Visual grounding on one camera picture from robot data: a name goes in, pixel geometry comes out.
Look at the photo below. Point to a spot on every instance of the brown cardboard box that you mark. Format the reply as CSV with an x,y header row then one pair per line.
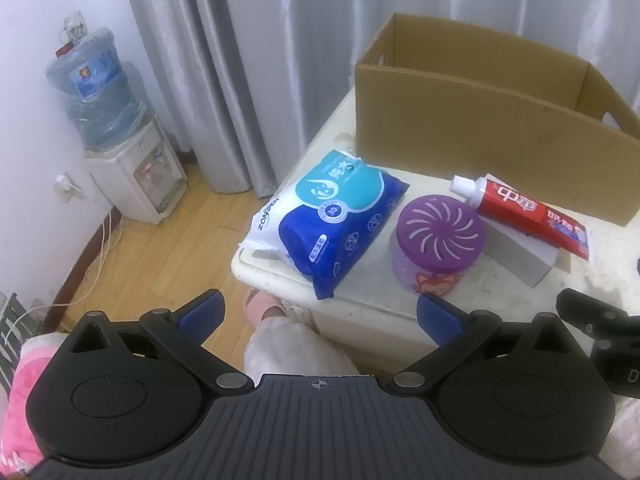
x,y
450,125

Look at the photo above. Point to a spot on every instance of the blue wet wipes pack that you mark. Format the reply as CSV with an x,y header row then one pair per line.
x,y
325,225

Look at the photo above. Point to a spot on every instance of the pink slipper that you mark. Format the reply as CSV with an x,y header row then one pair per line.
x,y
262,305

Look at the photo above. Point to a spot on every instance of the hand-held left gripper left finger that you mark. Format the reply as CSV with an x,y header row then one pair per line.
x,y
202,312

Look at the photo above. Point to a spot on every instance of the white wall plug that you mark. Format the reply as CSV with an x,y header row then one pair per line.
x,y
64,185

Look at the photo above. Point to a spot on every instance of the purple air freshener jar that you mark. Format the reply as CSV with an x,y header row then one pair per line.
x,y
440,225

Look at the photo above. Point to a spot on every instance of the blue water bottle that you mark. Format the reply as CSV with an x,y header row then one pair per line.
x,y
95,95

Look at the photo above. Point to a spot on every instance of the pink blanket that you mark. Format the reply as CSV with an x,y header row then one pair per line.
x,y
20,410

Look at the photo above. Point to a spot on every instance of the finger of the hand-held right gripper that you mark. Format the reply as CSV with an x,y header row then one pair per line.
x,y
595,312

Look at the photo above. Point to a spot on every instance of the white carton box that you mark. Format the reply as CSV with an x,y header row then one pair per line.
x,y
520,260

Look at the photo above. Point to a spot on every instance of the clear plastic cup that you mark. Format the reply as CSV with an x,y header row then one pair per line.
x,y
75,27

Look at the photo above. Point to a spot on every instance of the white water dispenser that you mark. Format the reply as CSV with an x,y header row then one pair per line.
x,y
125,180

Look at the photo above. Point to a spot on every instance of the red toothpaste tube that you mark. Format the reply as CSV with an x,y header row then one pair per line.
x,y
515,207

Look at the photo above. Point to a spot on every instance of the dark striped object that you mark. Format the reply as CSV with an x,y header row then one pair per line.
x,y
10,330

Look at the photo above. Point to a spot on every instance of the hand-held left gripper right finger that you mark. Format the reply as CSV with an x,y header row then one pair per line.
x,y
440,317

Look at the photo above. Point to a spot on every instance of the grey curtain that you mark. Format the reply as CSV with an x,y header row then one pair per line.
x,y
250,60

